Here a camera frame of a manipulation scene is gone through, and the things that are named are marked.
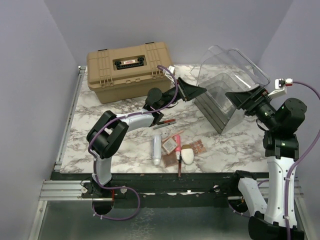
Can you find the labelled compact box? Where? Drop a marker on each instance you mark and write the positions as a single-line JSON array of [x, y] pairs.
[[169, 146]]

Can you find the aluminium frame rail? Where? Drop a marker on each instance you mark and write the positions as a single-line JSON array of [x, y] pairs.
[[64, 190]]

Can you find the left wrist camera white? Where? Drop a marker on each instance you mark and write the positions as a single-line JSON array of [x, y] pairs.
[[169, 72]]

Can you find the pale pink makeup stick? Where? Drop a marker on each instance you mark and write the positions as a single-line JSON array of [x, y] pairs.
[[172, 135]]

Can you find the white egg-shaped sponge case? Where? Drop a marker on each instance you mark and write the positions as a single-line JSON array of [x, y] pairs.
[[187, 154]]

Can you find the red lip gloss tube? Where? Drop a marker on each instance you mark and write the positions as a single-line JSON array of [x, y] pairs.
[[166, 121]]

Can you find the rose gold clear compact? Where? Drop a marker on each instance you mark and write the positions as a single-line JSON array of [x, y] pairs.
[[169, 160]]

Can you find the clear acrylic makeup organizer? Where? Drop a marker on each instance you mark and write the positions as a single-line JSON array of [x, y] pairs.
[[220, 71]]

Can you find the houndstooth patterned eyeliner pen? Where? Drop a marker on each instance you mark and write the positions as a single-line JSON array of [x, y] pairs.
[[164, 125]]

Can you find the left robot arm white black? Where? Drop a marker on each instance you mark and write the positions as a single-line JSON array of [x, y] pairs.
[[108, 133]]

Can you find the orange eyeshadow palette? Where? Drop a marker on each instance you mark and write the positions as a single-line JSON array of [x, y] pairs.
[[198, 147]]

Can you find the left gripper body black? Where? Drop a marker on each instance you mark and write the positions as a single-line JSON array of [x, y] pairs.
[[180, 87]]

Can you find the dark red lip pencil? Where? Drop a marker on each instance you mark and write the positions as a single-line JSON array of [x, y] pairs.
[[180, 166]]

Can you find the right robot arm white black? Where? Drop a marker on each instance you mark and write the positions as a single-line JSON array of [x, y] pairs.
[[273, 218]]

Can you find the pink tube with white cap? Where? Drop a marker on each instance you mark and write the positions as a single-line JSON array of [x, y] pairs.
[[177, 150]]

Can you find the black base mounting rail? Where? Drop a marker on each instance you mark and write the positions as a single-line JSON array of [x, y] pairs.
[[162, 190]]

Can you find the tan plastic toolbox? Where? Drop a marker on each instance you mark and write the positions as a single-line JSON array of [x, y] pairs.
[[126, 73]]

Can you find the white spray bottle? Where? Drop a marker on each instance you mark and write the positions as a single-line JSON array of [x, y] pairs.
[[157, 149]]

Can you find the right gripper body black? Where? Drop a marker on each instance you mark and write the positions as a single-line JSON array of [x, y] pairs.
[[261, 98]]

